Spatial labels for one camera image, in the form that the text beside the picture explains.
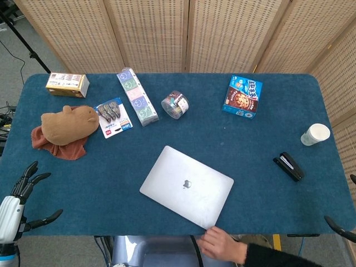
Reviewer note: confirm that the bare human hand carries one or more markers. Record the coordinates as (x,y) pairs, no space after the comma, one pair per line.
(219,244)

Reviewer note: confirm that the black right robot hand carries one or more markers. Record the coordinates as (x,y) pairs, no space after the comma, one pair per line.
(342,232)

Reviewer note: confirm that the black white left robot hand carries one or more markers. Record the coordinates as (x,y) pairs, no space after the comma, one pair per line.
(11,214)

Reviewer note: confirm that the grey laptop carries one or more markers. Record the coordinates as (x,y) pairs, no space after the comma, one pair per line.
(186,186)

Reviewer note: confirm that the black sleeved human forearm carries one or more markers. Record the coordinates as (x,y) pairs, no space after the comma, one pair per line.
(272,257)

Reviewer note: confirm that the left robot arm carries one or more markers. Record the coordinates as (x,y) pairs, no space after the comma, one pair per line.
(7,254)

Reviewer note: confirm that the grey robot torso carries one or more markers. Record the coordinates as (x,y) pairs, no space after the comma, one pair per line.
(155,250)

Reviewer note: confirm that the black stapler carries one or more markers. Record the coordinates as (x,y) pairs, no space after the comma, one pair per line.
(290,167)

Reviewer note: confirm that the rust orange cloth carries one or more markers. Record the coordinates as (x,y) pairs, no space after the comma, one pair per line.
(66,151)

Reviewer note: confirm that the white paper cup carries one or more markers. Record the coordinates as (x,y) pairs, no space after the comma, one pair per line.
(315,135)

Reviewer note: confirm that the blue tablecloth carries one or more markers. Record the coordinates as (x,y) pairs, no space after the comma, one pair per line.
(111,180)

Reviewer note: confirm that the brown plush capybara toy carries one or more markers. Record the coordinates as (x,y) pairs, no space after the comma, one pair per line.
(69,125)

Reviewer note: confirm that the correction tape blister pack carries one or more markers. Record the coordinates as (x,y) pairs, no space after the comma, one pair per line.
(116,126)

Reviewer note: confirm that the gold and white box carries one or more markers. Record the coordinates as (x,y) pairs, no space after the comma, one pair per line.
(66,83)

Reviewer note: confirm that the clear jar of clips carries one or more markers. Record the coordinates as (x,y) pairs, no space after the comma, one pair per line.
(175,105)

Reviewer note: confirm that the blue cookie box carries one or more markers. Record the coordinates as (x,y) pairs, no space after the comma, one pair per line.
(242,97)

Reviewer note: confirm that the long smiley print pack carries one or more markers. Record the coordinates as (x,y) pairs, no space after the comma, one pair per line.
(137,97)

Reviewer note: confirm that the black tripod stand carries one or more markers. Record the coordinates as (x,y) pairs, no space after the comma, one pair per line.
(25,44)

